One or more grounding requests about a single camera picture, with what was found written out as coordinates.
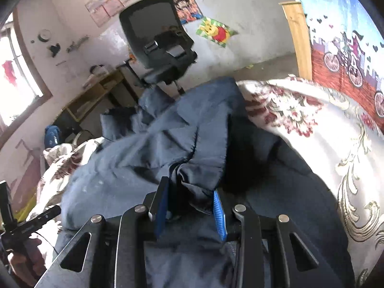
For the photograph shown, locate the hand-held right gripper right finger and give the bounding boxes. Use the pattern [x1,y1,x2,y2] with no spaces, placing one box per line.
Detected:
[212,190,330,288]

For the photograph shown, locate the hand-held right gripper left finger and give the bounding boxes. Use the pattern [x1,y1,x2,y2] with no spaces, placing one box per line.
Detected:
[34,176,171,288]

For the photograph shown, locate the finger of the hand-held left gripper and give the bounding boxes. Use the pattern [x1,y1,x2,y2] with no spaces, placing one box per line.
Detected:
[23,205,62,231]

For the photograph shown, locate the navy blue garment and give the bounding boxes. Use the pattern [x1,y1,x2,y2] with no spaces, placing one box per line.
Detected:
[54,76,356,288]

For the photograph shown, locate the person's left hand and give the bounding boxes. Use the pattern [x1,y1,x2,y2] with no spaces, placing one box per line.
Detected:
[7,236,48,286]

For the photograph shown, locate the blue bag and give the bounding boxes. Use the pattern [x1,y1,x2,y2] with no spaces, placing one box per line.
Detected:
[44,125,62,150]

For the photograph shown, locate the floral white and red bedspread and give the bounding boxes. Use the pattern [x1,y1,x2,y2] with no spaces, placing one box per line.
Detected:
[35,74,384,288]

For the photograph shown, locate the window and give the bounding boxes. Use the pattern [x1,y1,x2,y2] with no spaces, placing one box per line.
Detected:
[0,11,53,140]

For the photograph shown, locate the wooden desk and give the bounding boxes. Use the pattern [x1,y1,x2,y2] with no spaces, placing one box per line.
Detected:
[64,66,136,124]

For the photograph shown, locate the red cloth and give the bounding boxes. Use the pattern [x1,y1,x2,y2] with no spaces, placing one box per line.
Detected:
[1,60,18,85]

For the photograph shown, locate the white container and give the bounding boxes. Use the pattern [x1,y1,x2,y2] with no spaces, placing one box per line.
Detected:
[90,64,109,76]

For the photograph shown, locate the black office chair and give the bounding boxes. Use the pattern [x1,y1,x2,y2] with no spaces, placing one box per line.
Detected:
[118,0,199,97]

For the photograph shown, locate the light wooden cabinet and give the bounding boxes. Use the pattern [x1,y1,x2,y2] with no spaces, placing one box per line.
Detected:
[279,0,313,80]

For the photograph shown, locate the blue printed curtain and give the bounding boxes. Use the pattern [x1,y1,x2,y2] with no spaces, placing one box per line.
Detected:
[292,0,384,133]

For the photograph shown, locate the wall hook rack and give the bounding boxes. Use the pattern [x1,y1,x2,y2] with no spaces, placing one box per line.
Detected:
[66,35,91,53]

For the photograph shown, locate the yellow bear wall poster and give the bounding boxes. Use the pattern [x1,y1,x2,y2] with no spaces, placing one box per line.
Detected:
[196,16,238,48]

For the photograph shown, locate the cartoon characters wall poster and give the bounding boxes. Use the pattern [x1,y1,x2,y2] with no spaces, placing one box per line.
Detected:
[173,0,204,25]

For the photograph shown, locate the pale paper wall charts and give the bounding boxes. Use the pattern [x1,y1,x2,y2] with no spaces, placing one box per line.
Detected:
[84,0,124,28]

